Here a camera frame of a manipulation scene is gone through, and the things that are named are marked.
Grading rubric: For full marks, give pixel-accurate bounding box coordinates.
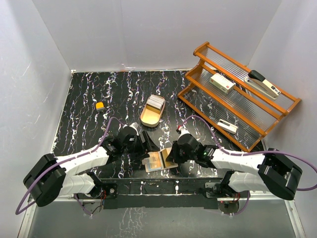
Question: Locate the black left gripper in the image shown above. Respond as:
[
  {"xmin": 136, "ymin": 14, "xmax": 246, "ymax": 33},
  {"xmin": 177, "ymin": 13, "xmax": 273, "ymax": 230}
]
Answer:
[{"xmin": 122, "ymin": 130, "xmax": 159, "ymax": 160}]

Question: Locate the orange card magnetic stripe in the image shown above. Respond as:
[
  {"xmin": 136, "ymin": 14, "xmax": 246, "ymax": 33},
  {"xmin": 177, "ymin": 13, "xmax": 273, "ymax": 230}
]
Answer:
[{"xmin": 160, "ymin": 147, "xmax": 175, "ymax": 169}]

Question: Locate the beige leather card holder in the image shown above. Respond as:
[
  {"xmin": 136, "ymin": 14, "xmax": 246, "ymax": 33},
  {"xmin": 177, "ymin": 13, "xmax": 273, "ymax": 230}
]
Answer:
[{"xmin": 142, "ymin": 151, "xmax": 178, "ymax": 173}]

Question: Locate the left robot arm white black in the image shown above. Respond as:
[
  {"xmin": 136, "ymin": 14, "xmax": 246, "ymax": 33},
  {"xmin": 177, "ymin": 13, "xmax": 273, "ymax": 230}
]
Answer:
[{"xmin": 23, "ymin": 125, "xmax": 159, "ymax": 207}]

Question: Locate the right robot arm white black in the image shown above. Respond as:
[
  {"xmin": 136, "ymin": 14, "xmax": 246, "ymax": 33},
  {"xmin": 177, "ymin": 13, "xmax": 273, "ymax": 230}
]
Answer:
[{"xmin": 166, "ymin": 133, "xmax": 302, "ymax": 200}]

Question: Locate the beige oval card tray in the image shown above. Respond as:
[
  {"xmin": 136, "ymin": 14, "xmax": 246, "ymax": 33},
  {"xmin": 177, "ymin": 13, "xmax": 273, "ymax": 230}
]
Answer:
[{"xmin": 140, "ymin": 103, "xmax": 165, "ymax": 127}]

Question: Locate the white card stack in tray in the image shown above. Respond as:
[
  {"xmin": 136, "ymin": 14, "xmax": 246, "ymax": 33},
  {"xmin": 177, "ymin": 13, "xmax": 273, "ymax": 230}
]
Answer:
[{"xmin": 147, "ymin": 95, "xmax": 165, "ymax": 110}]

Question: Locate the orange yellow small block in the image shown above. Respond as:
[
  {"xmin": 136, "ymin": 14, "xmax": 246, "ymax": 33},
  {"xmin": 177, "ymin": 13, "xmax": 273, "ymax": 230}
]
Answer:
[{"xmin": 96, "ymin": 102, "xmax": 105, "ymax": 112}]

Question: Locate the orange wooden shelf rack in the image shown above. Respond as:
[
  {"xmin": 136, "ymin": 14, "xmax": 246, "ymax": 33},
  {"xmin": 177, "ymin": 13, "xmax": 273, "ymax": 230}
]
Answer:
[{"xmin": 178, "ymin": 42, "xmax": 301, "ymax": 152}]

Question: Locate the white staples box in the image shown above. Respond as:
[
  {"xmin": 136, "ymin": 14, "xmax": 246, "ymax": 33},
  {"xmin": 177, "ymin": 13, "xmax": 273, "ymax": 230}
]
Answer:
[{"xmin": 210, "ymin": 73, "xmax": 235, "ymax": 94}]

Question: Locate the large black beige stapler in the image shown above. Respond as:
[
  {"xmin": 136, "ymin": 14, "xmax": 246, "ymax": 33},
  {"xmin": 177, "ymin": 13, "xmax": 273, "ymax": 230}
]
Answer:
[{"xmin": 244, "ymin": 70, "xmax": 281, "ymax": 100}]

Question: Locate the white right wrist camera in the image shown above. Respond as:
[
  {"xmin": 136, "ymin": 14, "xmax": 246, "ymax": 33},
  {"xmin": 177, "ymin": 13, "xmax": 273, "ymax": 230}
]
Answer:
[{"xmin": 176, "ymin": 125, "xmax": 190, "ymax": 137}]

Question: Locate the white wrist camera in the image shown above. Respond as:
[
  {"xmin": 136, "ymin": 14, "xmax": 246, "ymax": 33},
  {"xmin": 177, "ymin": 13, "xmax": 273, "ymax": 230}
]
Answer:
[
  {"xmin": 176, "ymin": 125, "xmax": 190, "ymax": 137},
  {"xmin": 123, "ymin": 122, "xmax": 139, "ymax": 135}
]

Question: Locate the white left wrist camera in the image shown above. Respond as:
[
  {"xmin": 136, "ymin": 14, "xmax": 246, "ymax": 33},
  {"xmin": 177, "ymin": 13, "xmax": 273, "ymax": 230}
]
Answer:
[{"xmin": 123, "ymin": 122, "xmax": 139, "ymax": 135}]

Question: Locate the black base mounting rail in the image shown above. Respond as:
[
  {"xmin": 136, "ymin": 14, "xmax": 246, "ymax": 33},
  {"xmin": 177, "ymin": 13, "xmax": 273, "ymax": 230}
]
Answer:
[{"xmin": 74, "ymin": 177, "xmax": 251, "ymax": 210}]

